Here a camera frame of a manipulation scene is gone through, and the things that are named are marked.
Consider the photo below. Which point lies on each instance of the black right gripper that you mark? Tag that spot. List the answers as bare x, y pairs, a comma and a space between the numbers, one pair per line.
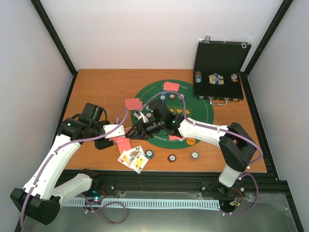
141, 132

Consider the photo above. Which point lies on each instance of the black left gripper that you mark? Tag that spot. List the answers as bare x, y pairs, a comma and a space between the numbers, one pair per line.
102, 145

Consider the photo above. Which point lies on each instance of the red card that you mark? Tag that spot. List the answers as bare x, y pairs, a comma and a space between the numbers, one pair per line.
123, 145
175, 87
176, 138
134, 105
128, 100
170, 86

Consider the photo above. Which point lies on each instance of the brown chips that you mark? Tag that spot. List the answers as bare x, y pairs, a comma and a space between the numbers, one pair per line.
148, 115
172, 96

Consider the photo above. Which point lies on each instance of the queen face card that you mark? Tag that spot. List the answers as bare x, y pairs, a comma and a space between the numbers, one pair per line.
136, 152

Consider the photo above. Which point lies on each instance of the blue 50 chip stack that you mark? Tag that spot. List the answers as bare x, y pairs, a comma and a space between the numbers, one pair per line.
149, 154

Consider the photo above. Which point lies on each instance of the two of hearts card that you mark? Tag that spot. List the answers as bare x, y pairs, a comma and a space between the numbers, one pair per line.
127, 157

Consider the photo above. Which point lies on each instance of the two of spades card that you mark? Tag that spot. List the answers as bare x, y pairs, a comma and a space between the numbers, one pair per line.
138, 163

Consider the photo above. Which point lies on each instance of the brown 100 chip stack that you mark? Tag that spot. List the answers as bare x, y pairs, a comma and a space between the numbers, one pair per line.
172, 158

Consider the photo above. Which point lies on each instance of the blue orange chips top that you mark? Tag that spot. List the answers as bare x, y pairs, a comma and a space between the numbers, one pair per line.
181, 96

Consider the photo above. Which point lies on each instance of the blue orange 10 chip stack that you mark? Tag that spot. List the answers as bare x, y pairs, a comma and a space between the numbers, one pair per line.
194, 155

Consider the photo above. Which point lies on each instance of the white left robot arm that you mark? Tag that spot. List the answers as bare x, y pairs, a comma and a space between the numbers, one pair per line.
40, 198

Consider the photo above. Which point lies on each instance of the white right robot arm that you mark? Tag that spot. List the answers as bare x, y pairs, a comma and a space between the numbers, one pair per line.
236, 146

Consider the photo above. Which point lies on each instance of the yellow red card box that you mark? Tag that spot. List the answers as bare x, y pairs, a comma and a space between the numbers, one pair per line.
128, 129

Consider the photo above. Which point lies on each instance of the orange big blind button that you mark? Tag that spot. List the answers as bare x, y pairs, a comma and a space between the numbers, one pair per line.
191, 141

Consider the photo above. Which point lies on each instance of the round green poker mat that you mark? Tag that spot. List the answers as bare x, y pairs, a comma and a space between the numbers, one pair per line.
197, 109

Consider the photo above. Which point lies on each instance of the chip stack in case left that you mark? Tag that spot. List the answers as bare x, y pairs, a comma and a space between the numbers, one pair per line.
198, 77

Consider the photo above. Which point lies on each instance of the chip stack in case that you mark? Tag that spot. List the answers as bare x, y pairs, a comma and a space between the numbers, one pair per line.
234, 77
198, 77

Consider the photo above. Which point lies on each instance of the card pack in case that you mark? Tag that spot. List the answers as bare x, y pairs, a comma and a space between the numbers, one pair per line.
216, 79

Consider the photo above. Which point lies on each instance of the black poker case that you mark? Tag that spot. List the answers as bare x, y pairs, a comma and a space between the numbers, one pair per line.
223, 58

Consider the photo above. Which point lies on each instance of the chip stack in case right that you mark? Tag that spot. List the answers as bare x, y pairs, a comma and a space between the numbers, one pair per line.
234, 77

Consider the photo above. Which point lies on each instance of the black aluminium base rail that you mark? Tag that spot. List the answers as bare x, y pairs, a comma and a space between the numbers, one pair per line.
195, 182

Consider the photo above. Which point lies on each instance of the light blue cable duct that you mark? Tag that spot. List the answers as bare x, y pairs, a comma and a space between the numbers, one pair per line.
157, 203

